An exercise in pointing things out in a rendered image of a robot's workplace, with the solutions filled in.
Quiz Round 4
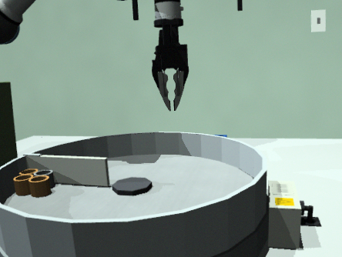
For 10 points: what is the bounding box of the grey metal bushing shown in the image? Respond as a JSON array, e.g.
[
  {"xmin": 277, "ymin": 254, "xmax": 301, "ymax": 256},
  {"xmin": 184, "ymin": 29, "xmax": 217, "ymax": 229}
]
[{"xmin": 34, "ymin": 169, "xmax": 55, "ymax": 188}]

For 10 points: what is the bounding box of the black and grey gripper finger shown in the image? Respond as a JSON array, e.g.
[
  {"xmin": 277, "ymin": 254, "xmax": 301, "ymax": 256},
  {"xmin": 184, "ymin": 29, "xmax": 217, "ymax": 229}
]
[
  {"xmin": 152, "ymin": 60, "xmax": 171, "ymax": 111},
  {"xmin": 173, "ymin": 66, "xmax": 189, "ymax": 111}
]

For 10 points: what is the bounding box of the bronze bushing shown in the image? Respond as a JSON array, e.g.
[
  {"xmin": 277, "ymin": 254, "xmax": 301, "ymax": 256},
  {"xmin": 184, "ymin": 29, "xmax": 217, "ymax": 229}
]
[
  {"xmin": 13, "ymin": 175, "xmax": 34, "ymax": 195},
  {"xmin": 19, "ymin": 169, "xmax": 38, "ymax": 176},
  {"xmin": 29, "ymin": 175, "xmax": 51, "ymax": 197}
]

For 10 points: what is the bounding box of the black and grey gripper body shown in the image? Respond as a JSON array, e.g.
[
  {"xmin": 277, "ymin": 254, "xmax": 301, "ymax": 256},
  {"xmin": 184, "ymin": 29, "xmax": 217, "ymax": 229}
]
[{"xmin": 154, "ymin": 18, "xmax": 188, "ymax": 71}]

